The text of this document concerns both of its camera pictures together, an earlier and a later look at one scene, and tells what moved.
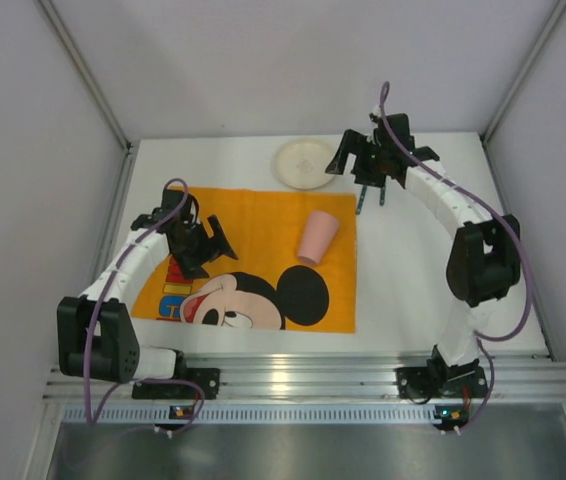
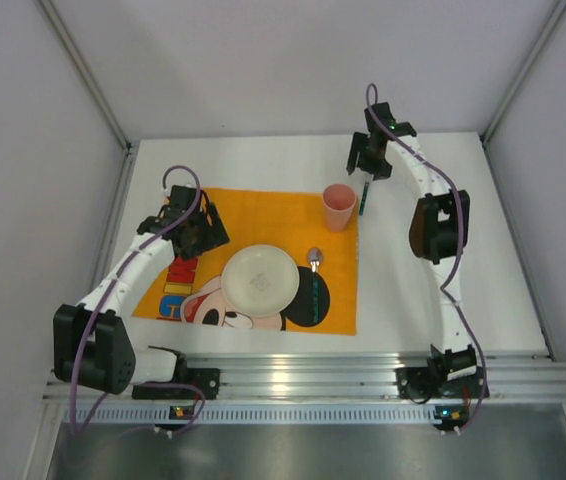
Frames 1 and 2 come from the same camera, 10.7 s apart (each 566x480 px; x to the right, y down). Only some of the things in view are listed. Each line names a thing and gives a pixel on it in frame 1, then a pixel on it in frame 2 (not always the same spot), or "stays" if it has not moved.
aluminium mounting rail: [329, 379] stays
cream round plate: [302, 163] -> [259, 280]
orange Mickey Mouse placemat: [296, 268] stays
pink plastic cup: [318, 236] -> [338, 201]
